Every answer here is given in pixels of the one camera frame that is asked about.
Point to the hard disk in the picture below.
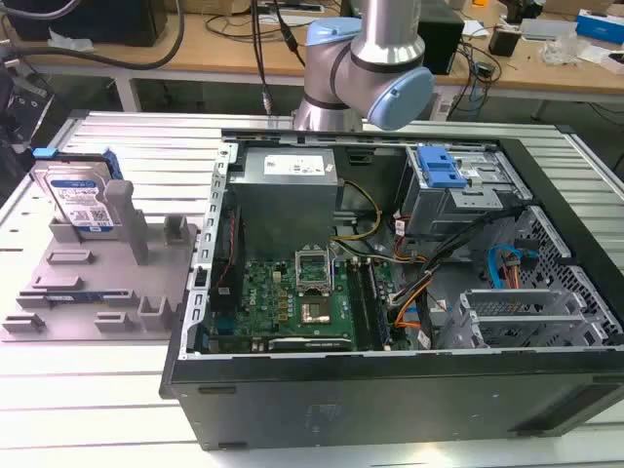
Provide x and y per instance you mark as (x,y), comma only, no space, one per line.
(80,195)

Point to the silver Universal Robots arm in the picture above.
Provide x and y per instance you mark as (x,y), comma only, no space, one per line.
(370,63)

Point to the locking lever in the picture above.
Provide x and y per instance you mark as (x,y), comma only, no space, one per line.
(333,265)

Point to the grey power supply unit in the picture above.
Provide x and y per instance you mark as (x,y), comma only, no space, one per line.
(287,195)

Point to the green Dell motherboard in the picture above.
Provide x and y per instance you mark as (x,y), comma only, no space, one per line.
(302,302)

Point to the CPU socket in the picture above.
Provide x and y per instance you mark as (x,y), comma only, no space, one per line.
(316,313)

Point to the black RAM slot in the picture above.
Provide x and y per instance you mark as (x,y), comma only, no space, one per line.
(360,307)
(377,307)

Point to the black rear case fan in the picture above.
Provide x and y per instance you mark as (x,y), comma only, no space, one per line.
(226,273)

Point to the black graphics card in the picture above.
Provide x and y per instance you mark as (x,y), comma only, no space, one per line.
(309,344)

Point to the blue drive bay latch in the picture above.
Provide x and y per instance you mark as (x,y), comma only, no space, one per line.
(441,168)

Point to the grey metal drive cage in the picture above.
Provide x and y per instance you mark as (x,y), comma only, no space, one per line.
(458,200)

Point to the black open PC case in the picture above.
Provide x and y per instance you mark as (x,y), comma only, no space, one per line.
(370,390)

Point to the wooden desk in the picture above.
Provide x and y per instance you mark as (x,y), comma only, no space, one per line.
(234,53)

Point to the grey parts rack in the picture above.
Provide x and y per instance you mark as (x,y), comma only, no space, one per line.
(117,273)

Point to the black box on desk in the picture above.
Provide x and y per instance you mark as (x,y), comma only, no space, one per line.
(441,41)

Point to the RAM stick in rack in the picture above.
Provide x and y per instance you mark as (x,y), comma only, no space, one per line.
(73,297)

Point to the small black cube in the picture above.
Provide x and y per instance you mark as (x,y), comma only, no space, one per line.
(504,40)

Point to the blue white carton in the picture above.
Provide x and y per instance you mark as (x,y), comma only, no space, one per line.
(599,24)

